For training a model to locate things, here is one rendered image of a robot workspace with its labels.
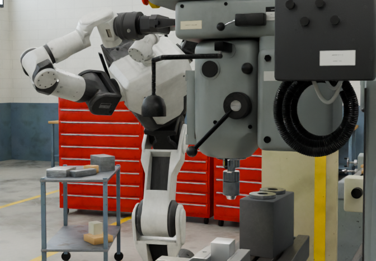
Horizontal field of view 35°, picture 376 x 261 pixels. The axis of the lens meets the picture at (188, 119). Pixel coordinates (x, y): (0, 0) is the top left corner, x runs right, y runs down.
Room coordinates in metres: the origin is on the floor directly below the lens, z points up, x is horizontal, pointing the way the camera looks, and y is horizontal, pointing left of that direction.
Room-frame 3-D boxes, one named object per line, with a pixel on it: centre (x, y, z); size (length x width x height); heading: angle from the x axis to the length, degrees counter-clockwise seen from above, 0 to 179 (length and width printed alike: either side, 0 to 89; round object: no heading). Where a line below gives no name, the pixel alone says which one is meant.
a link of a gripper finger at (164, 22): (1.85, 0.07, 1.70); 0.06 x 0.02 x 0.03; 69
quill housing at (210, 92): (1.68, -0.12, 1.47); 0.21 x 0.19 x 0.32; 159
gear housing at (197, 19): (1.66, -0.16, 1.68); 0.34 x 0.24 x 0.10; 69
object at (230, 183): (1.68, -0.12, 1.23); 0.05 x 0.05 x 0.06
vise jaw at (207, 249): (1.63, -0.04, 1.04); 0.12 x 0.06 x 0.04; 161
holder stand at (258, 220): (2.06, -0.27, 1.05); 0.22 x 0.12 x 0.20; 153
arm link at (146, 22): (1.94, 0.13, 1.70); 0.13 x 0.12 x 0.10; 159
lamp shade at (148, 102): (1.75, 0.10, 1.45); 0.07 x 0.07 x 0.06
